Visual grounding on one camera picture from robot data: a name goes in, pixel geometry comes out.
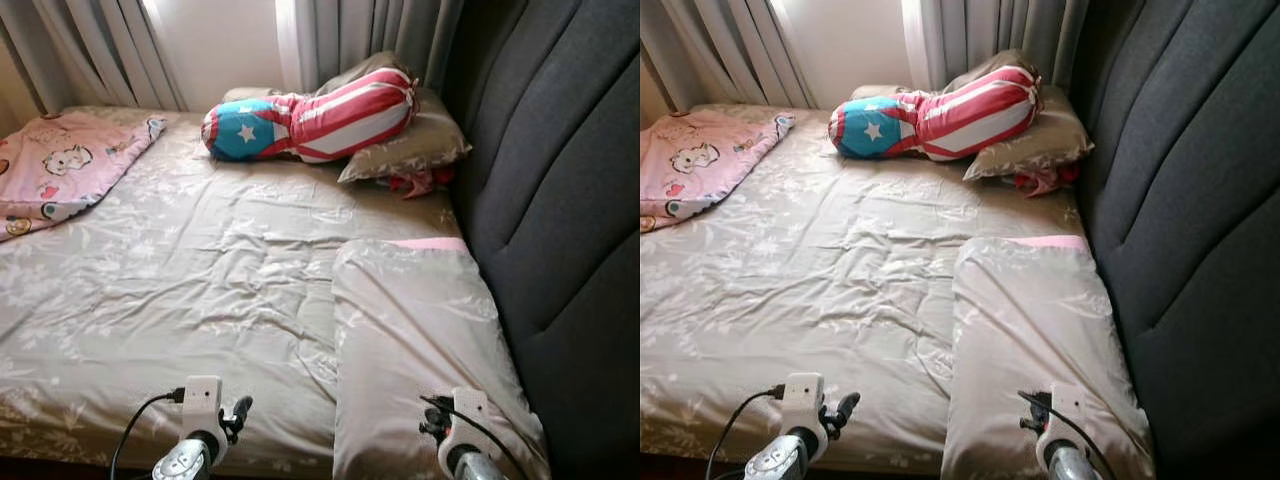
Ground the beige floral bed sheet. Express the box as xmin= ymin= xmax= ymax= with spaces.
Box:
xmin=0 ymin=105 xmax=501 ymax=476
xmin=640 ymin=103 xmax=1116 ymax=471

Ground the dark grey upholstered headboard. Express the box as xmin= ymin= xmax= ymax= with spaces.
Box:
xmin=1070 ymin=0 xmax=1280 ymax=480
xmin=445 ymin=0 xmax=641 ymax=480

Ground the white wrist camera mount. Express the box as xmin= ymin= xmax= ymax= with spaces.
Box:
xmin=1040 ymin=383 xmax=1091 ymax=461
xmin=440 ymin=387 xmax=493 ymax=471
xmin=180 ymin=376 xmax=223 ymax=441
xmin=782 ymin=373 xmax=826 ymax=441

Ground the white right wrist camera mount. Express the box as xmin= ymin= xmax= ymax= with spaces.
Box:
xmin=1040 ymin=383 xmax=1091 ymax=461
xmin=440 ymin=387 xmax=493 ymax=471

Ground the grey pleated curtain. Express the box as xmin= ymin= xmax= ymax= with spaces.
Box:
xmin=640 ymin=0 xmax=816 ymax=113
xmin=275 ymin=0 xmax=466 ymax=96
xmin=900 ymin=0 xmax=1091 ymax=96
xmin=0 ymin=0 xmax=189 ymax=113

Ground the stars and stripes bolster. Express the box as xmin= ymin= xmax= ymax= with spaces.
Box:
xmin=200 ymin=65 xmax=419 ymax=164
xmin=828 ymin=65 xmax=1043 ymax=163

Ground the pink cartoon print blanket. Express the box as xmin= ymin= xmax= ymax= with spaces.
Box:
xmin=0 ymin=112 xmax=168 ymax=241
xmin=640 ymin=110 xmax=798 ymax=233

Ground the red cloth item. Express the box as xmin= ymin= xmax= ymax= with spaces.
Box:
xmin=388 ymin=165 xmax=456 ymax=199
xmin=1012 ymin=165 xmax=1081 ymax=198

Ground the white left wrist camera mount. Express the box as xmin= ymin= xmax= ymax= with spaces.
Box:
xmin=180 ymin=376 xmax=223 ymax=441
xmin=782 ymin=373 xmax=826 ymax=441

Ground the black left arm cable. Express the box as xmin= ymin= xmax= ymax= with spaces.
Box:
xmin=108 ymin=388 xmax=187 ymax=480
xmin=705 ymin=385 xmax=789 ymax=480

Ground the beige floral pillow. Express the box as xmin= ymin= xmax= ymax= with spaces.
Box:
xmin=222 ymin=52 xmax=473 ymax=184
xmin=850 ymin=50 xmax=1094 ymax=183

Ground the beige floral folded quilt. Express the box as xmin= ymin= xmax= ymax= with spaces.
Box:
xmin=330 ymin=237 xmax=551 ymax=480

